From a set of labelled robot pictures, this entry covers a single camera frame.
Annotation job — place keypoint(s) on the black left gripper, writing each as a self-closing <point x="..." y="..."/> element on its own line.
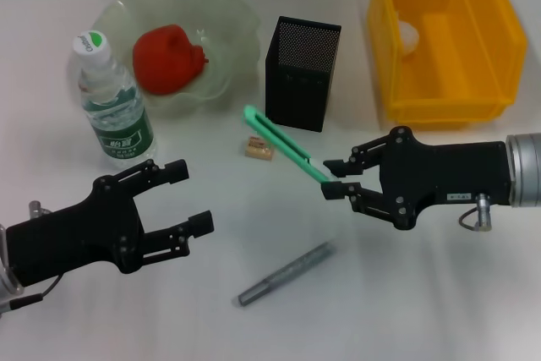
<point x="72" y="238"/>

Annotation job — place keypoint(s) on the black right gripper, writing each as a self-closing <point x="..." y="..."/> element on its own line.
<point x="448" y="171"/>

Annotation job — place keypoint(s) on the green utility knife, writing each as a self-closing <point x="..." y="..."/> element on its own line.
<point x="279" y="137"/>

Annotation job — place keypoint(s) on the clear green-label water bottle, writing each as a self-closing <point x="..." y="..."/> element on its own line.
<point x="118" y="124"/>

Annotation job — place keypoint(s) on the grey marker pen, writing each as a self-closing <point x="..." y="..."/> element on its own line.
<point x="287" y="272"/>

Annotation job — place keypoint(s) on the white paper ball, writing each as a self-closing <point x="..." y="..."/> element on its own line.
<point x="409" y="37"/>

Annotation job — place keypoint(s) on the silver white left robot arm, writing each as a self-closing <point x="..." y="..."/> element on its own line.
<point x="5" y="280"/>

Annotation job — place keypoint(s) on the black mesh pen holder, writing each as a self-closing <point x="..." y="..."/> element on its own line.
<point x="302" y="82"/>

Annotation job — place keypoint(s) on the pale green glass fruit plate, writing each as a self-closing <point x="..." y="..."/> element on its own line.
<point x="220" y="31"/>

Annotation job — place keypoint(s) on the yellow plastic bin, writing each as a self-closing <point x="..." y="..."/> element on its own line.
<point x="465" y="61"/>

